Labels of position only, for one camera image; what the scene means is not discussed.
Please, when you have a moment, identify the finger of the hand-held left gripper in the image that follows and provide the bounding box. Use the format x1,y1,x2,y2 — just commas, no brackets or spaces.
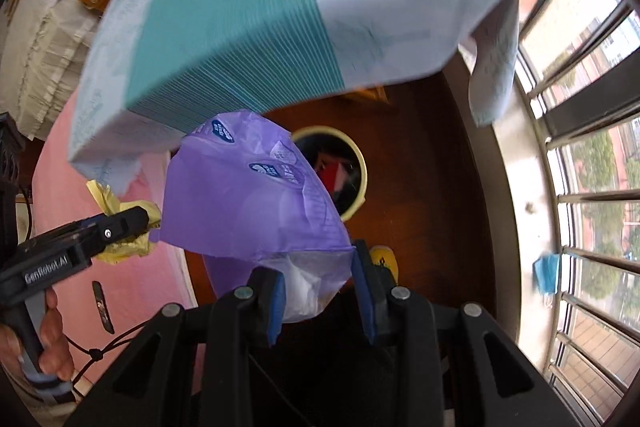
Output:
82,206,153,258

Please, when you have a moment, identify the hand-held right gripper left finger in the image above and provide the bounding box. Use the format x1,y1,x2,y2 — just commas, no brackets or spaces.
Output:
65,267,287,427

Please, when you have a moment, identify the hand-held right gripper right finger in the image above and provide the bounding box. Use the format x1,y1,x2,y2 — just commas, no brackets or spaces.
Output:
351,241,576,427

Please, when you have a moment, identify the yellow paper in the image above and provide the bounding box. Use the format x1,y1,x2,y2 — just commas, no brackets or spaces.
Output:
86,179,163,265

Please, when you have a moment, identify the purple plastic bag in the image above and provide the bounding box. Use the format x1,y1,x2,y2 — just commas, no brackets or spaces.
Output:
150,109,356,325

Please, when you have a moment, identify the cream rimmed waste bin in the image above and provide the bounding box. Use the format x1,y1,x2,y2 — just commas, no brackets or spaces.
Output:
290,125,368,223

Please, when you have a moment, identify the red paper sheet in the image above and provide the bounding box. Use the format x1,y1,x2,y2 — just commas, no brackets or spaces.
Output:
317,162,351,192

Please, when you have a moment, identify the person's left hand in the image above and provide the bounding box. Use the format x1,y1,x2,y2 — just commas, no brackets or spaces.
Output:
0,291,77,388

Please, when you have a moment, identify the yellow slipper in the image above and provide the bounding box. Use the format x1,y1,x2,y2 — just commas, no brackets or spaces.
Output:
370,245,401,288

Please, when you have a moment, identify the pink blanket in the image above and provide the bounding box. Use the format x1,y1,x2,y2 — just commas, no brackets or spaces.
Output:
30,104,221,403

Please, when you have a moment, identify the small black strip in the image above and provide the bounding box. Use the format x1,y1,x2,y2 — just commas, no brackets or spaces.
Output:
92,282,116,335

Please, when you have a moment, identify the blue face mask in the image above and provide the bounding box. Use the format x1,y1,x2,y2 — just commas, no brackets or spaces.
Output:
532,253,562,295

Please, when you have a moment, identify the white lace cover cloth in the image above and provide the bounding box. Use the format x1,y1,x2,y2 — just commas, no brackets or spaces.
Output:
0,0,101,142

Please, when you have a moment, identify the tree print tablecloth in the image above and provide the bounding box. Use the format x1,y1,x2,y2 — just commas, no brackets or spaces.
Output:
67,0,521,202

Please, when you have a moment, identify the metal window grille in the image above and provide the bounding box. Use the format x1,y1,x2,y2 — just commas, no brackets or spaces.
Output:
440,0,640,427

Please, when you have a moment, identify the black cable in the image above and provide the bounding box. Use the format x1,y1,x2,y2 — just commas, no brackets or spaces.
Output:
65,321,151,403

